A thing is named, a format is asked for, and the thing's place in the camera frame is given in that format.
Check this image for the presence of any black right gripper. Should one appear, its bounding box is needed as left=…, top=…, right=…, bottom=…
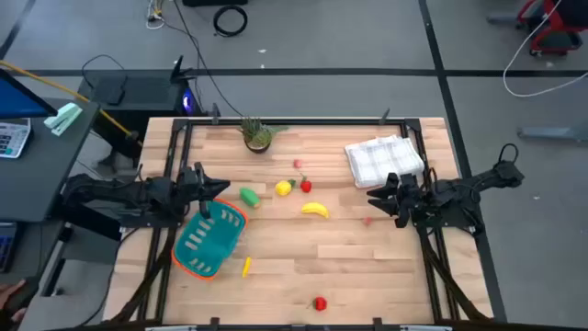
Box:
left=366, top=173, right=435, bottom=230

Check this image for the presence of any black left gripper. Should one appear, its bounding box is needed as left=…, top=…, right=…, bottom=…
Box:
left=176, top=161, right=232, bottom=221

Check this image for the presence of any white checked cloth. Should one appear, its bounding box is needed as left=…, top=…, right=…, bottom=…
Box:
left=344, top=134, right=426, bottom=189

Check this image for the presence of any green toy cucumber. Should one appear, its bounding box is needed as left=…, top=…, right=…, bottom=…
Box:
left=239, top=187, right=262, bottom=209

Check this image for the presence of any teal basket with orange rim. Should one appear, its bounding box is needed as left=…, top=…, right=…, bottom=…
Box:
left=171, top=198, right=250, bottom=281

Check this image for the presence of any yellow toy lemon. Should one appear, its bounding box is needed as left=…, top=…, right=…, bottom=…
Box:
left=274, top=178, right=298, bottom=198

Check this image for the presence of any yellow toy banana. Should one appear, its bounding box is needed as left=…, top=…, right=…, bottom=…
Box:
left=300, top=201, right=331, bottom=220

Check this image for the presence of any small potted succulent plant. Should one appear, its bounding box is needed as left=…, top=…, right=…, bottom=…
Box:
left=237, top=116, right=290, bottom=154

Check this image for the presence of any black computer tower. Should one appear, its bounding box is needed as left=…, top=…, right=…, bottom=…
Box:
left=76, top=68, right=204, bottom=142

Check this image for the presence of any red toy tomato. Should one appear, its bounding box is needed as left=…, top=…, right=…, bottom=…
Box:
left=306, top=296, right=329, bottom=313

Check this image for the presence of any black antenna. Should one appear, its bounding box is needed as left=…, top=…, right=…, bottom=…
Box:
left=169, top=54, right=195, bottom=85

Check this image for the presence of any flat black box on tower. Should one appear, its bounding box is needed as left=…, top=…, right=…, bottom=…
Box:
left=94, top=75, right=129, bottom=107

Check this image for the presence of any mint green stapler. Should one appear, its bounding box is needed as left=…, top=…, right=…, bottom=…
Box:
left=43, top=101, right=85, bottom=137

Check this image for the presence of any dark grey desk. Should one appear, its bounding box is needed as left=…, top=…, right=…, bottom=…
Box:
left=0, top=96, right=101, bottom=225

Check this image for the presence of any grey table foot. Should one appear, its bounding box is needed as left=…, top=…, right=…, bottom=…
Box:
left=516, top=122, right=588, bottom=144

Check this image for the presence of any black computer mouse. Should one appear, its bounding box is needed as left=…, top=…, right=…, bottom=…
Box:
left=5, top=275, right=42, bottom=314

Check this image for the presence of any grey desk calculator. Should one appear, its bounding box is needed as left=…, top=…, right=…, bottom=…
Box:
left=0, top=118, right=32, bottom=160

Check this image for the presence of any dark keyboard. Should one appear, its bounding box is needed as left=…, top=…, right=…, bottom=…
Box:
left=0, top=222, right=18, bottom=274

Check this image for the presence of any computer monitor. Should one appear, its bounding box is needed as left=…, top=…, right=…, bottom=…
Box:
left=0, top=68, right=59, bottom=120

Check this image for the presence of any person's hand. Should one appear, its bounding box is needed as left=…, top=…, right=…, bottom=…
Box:
left=0, top=279, right=28, bottom=324

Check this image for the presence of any black metal table frame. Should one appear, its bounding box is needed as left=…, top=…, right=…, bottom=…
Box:
left=107, top=117, right=492, bottom=331

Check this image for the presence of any long black floor cable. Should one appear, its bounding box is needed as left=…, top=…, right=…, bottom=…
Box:
left=172, top=0, right=245, bottom=119

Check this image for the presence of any coiled black cable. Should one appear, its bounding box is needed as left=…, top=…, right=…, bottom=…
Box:
left=212, top=4, right=250, bottom=39

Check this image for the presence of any white cable bundle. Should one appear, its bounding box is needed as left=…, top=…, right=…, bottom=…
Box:
left=145, top=0, right=167, bottom=31

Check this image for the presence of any yellow cable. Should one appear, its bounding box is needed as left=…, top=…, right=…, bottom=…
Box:
left=0, top=59, right=144, bottom=148

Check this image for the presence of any white floor cable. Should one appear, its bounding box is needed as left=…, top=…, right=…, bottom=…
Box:
left=502, top=0, right=588, bottom=99

